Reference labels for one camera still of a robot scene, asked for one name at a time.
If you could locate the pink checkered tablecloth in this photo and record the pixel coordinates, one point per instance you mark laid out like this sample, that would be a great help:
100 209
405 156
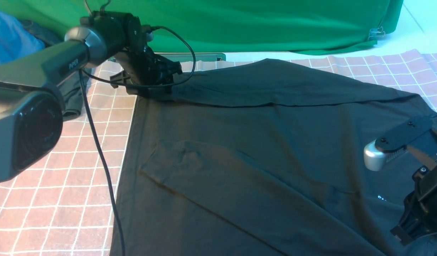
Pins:
61 205

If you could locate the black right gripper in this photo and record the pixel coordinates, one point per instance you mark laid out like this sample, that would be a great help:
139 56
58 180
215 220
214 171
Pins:
420 215

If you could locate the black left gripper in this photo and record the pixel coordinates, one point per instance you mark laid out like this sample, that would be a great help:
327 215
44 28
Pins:
146 74

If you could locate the green backdrop cloth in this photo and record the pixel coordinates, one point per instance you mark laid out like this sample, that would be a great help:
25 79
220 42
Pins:
311 27

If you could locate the metal binder clip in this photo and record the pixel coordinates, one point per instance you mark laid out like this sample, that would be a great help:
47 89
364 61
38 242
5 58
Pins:
376 33

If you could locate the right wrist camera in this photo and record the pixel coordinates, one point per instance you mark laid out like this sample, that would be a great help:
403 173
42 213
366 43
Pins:
394 142

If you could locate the dark gray crumpled garment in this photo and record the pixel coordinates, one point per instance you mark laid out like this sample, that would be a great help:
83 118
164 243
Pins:
70 88

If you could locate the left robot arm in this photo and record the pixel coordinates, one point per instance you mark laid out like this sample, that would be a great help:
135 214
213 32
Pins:
31 103

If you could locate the blue garment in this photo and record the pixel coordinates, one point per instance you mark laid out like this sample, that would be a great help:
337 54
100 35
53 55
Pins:
15 41

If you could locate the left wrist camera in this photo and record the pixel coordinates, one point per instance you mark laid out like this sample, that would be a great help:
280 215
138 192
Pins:
147 32

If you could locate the green metal bar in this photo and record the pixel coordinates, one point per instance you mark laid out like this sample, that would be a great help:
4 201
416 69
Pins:
187 57

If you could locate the gray long-sleeved shirt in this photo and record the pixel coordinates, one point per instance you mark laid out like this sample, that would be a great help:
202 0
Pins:
266 159

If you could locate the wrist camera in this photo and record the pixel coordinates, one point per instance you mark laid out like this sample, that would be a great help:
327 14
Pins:
147 32
394 142

